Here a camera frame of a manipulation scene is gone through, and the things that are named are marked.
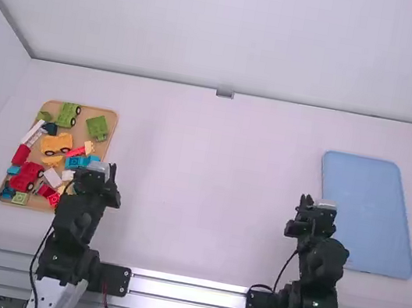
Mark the yellow toy car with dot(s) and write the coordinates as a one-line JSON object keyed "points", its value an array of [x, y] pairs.
{"points": [[55, 142]]}

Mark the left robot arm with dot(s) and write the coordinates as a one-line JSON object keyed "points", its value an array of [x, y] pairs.
{"points": [[73, 226]]}

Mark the small lime green toy brick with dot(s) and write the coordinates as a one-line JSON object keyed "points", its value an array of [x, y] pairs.
{"points": [[43, 117]]}

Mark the blue mat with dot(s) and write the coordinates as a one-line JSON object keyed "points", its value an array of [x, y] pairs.
{"points": [[369, 197]]}

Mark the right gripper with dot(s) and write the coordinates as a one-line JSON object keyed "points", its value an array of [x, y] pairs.
{"points": [[320, 224]]}

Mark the small coral red toy brick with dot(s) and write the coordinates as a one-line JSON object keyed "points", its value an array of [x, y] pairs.
{"points": [[53, 200]]}

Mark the blue toy piece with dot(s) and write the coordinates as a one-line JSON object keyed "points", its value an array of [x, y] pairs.
{"points": [[7, 193]]}

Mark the lime green scoop toy brick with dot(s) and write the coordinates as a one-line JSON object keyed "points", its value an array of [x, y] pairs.
{"points": [[96, 125]]}

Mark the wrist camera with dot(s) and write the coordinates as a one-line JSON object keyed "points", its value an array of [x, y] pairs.
{"points": [[99, 167], [326, 204]]}

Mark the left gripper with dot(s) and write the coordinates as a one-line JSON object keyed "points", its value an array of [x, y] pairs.
{"points": [[90, 184]]}

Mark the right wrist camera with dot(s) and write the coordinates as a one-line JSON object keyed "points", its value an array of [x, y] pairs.
{"points": [[326, 204]]}

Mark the tan tray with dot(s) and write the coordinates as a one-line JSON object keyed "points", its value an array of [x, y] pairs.
{"points": [[102, 152]]}

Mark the red toy car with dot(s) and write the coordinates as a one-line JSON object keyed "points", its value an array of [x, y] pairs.
{"points": [[26, 173]]}

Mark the flat light green toy brick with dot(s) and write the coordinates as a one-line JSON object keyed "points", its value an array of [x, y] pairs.
{"points": [[20, 198]]}

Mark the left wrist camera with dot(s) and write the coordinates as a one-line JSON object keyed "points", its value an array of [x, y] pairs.
{"points": [[99, 167]]}

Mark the dark blue toy brick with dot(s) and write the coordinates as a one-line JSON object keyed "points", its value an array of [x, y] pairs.
{"points": [[50, 129]]}

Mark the green toy car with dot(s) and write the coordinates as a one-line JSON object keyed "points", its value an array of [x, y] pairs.
{"points": [[66, 113]]}

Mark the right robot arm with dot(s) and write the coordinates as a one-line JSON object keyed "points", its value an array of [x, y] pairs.
{"points": [[318, 271]]}

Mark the teal toy brick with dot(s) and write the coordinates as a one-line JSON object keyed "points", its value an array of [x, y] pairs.
{"points": [[13, 170], [76, 163]]}

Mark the pale yellow toy brick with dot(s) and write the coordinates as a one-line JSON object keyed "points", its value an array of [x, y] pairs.
{"points": [[89, 147]]}

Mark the dark red toy brick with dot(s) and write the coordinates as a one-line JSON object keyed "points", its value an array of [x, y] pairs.
{"points": [[45, 190]]}

